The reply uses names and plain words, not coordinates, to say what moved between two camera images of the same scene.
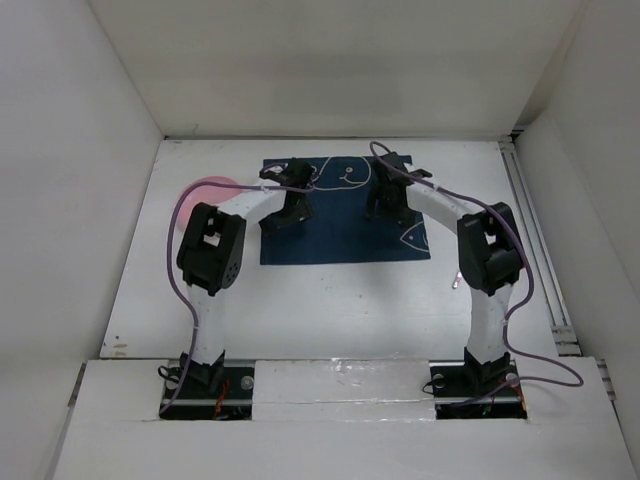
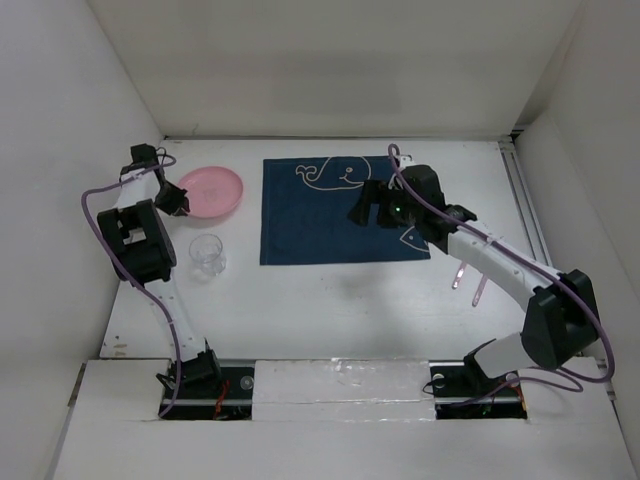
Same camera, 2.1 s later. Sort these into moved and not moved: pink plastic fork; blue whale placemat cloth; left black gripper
Moved: left black gripper
Not moved: pink plastic fork; blue whale placemat cloth
